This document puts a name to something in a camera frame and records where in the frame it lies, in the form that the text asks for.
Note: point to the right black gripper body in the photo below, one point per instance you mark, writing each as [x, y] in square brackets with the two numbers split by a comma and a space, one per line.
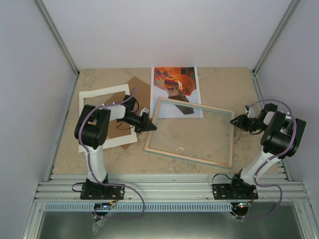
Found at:
[250, 126]

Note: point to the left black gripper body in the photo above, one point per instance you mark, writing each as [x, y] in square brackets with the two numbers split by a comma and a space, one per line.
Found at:
[136, 121]

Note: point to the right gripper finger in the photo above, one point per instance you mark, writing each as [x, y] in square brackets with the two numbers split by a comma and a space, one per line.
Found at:
[240, 125]
[240, 118]

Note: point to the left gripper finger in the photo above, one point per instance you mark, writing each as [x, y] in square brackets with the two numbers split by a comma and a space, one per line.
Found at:
[149, 125]
[141, 129]

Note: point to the clear plastic sheet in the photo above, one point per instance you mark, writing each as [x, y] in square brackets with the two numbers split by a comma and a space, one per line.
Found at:
[192, 132]

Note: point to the white mat board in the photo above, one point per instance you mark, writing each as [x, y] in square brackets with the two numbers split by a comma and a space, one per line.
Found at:
[110, 142]

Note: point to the hot air balloon photo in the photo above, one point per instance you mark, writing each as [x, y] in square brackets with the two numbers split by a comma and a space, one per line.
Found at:
[177, 83]

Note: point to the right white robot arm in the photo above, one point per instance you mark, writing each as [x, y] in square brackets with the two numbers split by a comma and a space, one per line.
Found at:
[282, 134]

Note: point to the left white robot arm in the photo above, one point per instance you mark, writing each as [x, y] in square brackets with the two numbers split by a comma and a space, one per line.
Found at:
[92, 129]

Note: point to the brown cardboard backing board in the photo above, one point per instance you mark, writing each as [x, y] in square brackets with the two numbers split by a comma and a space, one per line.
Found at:
[142, 96]

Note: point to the right small circuit board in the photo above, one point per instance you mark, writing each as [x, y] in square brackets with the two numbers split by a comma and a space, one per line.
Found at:
[243, 204]

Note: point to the small circuit board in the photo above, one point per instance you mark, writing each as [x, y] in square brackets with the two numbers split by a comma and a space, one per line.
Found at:
[105, 205]
[243, 204]

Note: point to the left small circuit board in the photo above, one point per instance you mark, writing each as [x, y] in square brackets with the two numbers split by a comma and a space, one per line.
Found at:
[105, 205]

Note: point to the clear plastic bag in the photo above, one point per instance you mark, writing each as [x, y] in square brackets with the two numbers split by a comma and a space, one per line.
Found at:
[96, 226]

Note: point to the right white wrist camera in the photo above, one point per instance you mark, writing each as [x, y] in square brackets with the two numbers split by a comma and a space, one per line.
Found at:
[250, 112]

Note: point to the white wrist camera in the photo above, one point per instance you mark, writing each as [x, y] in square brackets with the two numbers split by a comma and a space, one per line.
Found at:
[144, 110]
[250, 112]

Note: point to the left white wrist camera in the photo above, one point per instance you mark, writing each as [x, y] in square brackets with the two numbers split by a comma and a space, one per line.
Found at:
[144, 110]

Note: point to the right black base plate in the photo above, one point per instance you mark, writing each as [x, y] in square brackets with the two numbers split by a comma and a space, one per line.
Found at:
[220, 191]

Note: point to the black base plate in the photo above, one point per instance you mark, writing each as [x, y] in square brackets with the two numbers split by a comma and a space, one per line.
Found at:
[100, 192]
[220, 191]

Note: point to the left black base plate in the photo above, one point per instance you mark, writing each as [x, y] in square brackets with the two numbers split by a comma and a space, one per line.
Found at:
[100, 192]

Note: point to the grey slotted cable duct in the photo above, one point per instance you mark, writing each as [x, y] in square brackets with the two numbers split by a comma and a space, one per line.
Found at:
[138, 207]

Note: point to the aluminium rail base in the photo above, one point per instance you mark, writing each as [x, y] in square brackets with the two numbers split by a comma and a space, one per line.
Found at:
[171, 187]

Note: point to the right aluminium corner post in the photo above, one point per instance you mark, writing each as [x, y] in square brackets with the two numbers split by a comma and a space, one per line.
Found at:
[276, 35]

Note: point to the aluminium corner post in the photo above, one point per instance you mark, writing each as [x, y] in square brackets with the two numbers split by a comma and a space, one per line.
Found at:
[56, 35]
[276, 35]

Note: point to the left aluminium corner post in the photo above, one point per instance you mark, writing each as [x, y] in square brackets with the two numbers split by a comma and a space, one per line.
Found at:
[56, 35]

